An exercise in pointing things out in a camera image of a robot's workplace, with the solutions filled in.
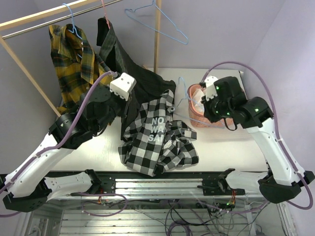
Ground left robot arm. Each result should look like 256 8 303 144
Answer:
0 80 134 212

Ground pink plastic basket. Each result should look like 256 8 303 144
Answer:
187 83 234 128

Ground blue wire hanger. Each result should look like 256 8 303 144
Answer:
124 0 189 45

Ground loose cables under table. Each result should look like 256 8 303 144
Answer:
81 188 271 236

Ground wooden clothes rack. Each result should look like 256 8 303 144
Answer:
0 0 155 119

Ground aluminium rail base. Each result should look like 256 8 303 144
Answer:
27 169 286 200

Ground yellow plaid shirt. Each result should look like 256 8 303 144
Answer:
49 24 116 115

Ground blue hanger checkered shirt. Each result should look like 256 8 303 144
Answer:
176 76 226 130

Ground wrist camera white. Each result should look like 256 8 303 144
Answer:
200 75 218 101
110 73 136 101

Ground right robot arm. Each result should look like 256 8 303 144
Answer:
201 76 314 204

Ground black white checkered shirt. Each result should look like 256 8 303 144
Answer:
118 89 199 177

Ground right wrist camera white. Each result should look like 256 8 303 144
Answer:
200 75 218 101

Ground dark green striped shirt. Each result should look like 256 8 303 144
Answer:
96 18 176 131

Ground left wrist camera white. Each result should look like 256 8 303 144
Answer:
110 73 136 101

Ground blue hanger yellow shirt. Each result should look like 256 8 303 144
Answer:
62 3 86 59

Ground pink hanger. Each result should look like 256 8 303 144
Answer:
101 0 110 29

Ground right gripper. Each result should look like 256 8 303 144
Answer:
201 90 233 123

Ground metal hanging rod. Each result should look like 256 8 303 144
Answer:
0 0 121 41

